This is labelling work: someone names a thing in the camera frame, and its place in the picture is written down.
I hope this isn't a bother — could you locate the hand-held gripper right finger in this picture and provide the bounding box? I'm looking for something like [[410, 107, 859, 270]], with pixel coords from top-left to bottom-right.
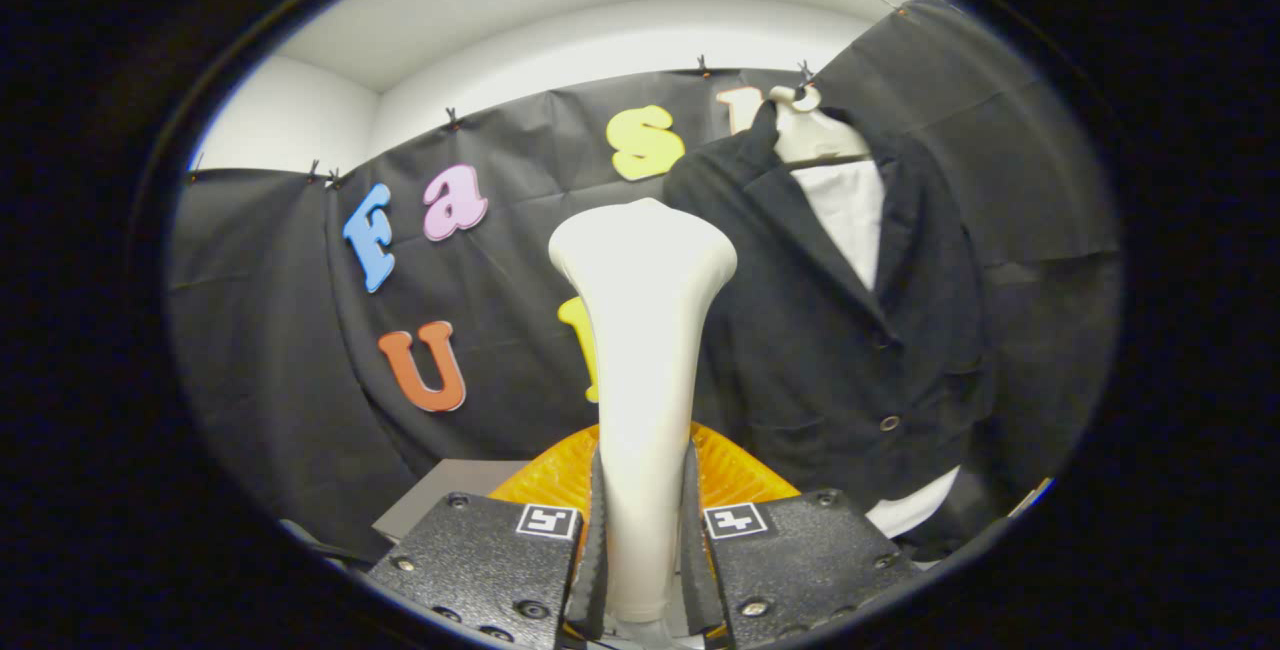
[[682, 422, 916, 649]]

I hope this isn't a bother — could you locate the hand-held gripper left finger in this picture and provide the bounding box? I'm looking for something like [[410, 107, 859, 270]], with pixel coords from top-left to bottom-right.
[[365, 425, 609, 650]]

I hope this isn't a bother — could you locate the row of small backdrop clips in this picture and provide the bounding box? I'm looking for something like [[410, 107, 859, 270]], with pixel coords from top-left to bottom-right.
[[188, 0, 901, 189]]

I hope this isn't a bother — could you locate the white garment steamer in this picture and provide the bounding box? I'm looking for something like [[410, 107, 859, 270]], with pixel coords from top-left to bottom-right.
[[548, 197, 739, 646]]

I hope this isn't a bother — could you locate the white mannequin torso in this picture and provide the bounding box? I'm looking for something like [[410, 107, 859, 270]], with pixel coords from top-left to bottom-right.
[[768, 85, 961, 539]]

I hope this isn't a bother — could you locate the black button jacket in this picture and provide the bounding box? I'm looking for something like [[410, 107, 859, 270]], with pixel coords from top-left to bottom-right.
[[662, 100, 999, 556]]

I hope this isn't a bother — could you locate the grey cabinet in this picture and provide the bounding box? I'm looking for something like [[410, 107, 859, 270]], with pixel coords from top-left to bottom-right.
[[372, 458, 531, 543]]

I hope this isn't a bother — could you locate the black backdrop cloth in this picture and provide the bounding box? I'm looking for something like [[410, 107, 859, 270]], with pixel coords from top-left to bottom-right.
[[165, 0, 1123, 566]]

